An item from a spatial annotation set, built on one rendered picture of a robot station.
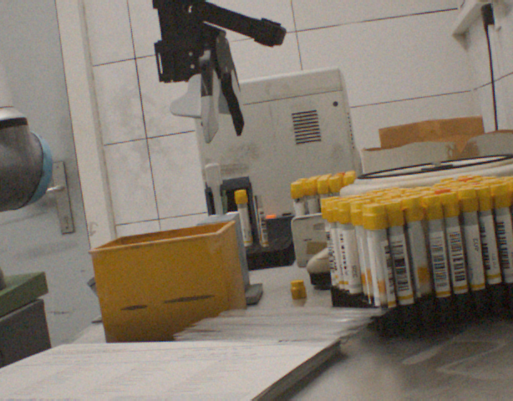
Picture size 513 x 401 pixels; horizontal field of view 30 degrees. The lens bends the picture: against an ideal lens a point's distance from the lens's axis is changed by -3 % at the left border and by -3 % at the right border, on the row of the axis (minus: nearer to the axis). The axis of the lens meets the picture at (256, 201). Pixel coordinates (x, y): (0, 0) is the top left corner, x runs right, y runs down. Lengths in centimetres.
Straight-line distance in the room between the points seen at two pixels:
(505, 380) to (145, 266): 43
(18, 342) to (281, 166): 62
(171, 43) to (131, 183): 194
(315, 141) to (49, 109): 156
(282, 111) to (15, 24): 163
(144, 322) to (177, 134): 218
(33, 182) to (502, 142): 71
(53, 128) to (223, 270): 225
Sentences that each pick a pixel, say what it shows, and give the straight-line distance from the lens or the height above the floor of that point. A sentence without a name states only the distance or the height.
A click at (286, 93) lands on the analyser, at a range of 176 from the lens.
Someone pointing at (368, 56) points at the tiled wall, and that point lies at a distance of 307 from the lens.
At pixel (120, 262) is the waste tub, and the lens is 97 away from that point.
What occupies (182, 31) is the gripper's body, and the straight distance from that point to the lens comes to 127.
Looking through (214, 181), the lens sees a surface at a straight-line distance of 115.
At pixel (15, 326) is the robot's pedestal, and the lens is 140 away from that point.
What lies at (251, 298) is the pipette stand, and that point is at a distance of 112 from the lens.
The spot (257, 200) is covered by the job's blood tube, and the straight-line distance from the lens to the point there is 150.
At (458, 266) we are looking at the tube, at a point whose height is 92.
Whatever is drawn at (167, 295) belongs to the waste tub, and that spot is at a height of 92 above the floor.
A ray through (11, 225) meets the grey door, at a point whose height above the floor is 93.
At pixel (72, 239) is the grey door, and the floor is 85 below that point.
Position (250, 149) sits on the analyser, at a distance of 176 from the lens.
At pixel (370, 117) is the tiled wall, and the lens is 306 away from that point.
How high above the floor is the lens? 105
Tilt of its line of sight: 3 degrees down
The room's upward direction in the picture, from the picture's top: 8 degrees counter-clockwise
